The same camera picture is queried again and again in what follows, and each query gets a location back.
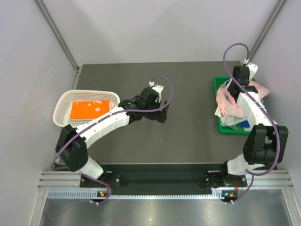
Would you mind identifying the pink patterned towel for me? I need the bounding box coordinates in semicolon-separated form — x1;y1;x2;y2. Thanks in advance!
216;79;270;118

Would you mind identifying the orange fox pattern towel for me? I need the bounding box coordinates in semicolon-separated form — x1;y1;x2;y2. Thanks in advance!
70;100;112;120

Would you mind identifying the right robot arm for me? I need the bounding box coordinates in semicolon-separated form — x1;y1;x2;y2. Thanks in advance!
219;65;289;186

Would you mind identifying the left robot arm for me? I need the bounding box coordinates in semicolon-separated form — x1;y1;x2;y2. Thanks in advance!
55;82;170;187

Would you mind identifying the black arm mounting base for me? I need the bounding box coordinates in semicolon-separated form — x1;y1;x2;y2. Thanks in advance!
79;163;250;196

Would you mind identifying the white green towel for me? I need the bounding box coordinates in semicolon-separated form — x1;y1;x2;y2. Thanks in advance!
214;107;246;127

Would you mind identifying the blue patterned towel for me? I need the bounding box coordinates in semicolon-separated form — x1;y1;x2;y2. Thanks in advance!
239;120;250;128

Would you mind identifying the green plastic bin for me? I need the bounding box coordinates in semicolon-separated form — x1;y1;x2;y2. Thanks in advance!
213;76;250;135

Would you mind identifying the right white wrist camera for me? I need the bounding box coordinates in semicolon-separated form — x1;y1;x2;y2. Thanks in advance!
243;58;258;80

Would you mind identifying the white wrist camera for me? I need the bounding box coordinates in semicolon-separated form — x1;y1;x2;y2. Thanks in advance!
149;81;164;103
243;58;258;80

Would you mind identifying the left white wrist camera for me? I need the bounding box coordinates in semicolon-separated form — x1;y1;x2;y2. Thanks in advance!
149;81;164;103

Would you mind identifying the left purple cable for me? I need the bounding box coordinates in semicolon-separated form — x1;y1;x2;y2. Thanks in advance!
50;75;174;204

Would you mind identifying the purple cable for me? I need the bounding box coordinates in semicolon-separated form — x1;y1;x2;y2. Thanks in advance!
50;75;174;204
222;42;282;204

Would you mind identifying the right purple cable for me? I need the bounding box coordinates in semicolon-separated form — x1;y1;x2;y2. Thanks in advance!
222;42;282;204

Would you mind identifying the grey slotted cable duct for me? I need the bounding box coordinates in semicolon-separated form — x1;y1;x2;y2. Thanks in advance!
47;190;234;200

